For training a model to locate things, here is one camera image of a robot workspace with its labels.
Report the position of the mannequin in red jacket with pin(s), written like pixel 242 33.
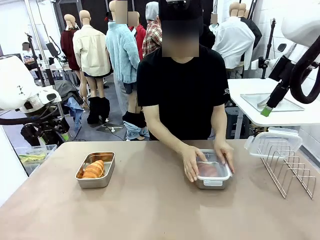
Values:
pixel 140 35

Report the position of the person's right hand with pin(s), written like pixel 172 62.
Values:
pixel 191 162

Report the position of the mannequin in white shirt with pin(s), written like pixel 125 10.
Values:
pixel 233 42

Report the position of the rectangular stainless steel container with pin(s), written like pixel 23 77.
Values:
pixel 212 187
pixel 95 183

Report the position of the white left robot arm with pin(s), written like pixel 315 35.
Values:
pixel 12 82

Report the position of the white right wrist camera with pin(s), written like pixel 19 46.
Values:
pixel 265 63

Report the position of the seated person in white shirt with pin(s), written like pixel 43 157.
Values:
pixel 28 56

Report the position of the black light panel on stand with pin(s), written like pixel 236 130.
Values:
pixel 51 48

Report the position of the mannequin in plaid shirt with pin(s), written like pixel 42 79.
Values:
pixel 152 37

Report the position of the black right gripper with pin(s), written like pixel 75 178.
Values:
pixel 282 68

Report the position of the mannequin in black coat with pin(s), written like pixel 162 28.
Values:
pixel 255 30

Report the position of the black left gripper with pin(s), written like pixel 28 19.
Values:
pixel 42 128

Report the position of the person in black t-shirt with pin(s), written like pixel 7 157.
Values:
pixel 180 100

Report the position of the person's left forearm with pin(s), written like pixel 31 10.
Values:
pixel 220 130

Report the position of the black camera tripod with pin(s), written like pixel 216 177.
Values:
pixel 37 62

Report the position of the person's left hand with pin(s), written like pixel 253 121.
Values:
pixel 226 152

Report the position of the blue denim garment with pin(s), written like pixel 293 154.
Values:
pixel 75 112

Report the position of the mannequin in blue fleece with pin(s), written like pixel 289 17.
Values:
pixel 122 55

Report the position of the silver aluminium frame post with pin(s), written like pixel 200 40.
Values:
pixel 45 65

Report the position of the clear plastic storage bin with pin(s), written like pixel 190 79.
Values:
pixel 35 166

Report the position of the person's right forearm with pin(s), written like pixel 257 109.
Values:
pixel 165 137

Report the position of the white side table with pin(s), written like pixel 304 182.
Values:
pixel 250 85

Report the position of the grey jacket pile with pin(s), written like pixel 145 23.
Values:
pixel 66 90

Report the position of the mannequin in black jacket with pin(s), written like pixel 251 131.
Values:
pixel 208 37

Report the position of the mannequin in maroon sweater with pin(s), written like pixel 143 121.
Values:
pixel 68 47

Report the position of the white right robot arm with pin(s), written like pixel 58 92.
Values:
pixel 300 22

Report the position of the mannequin in cream jacket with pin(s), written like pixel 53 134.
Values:
pixel 91 50

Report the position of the golden croissant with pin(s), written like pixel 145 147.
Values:
pixel 93 170
pixel 208 170

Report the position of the tall black tripod stand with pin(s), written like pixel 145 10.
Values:
pixel 268 50

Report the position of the yellow green packet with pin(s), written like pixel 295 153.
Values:
pixel 32 157

